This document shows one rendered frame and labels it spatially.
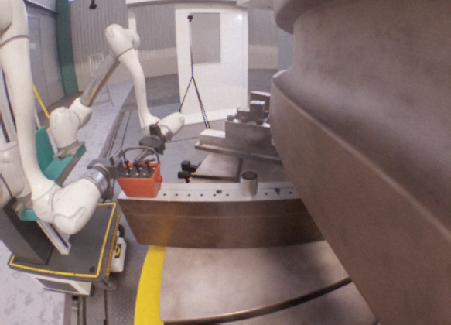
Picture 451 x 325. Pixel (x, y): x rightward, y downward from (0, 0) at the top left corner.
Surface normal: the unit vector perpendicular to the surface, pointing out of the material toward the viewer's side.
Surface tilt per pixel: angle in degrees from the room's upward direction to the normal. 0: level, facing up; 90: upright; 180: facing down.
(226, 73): 90
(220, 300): 0
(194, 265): 0
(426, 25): 90
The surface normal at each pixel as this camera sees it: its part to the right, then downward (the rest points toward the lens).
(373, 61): -0.99, 0.07
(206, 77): 0.35, 0.46
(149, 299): -0.02, -0.87
